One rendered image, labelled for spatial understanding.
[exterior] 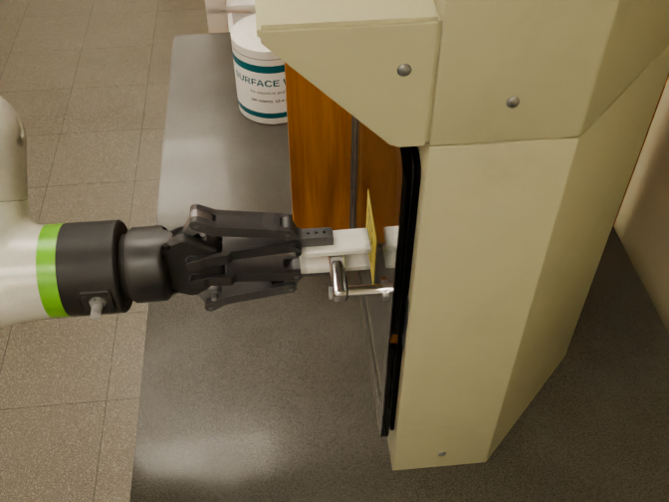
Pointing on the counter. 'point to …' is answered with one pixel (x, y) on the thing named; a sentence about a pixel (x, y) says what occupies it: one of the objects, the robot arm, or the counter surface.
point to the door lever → (340, 292)
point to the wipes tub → (258, 76)
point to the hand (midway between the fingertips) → (334, 251)
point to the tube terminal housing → (516, 205)
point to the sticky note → (370, 236)
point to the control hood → (362, 57)
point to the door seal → (406, 277)
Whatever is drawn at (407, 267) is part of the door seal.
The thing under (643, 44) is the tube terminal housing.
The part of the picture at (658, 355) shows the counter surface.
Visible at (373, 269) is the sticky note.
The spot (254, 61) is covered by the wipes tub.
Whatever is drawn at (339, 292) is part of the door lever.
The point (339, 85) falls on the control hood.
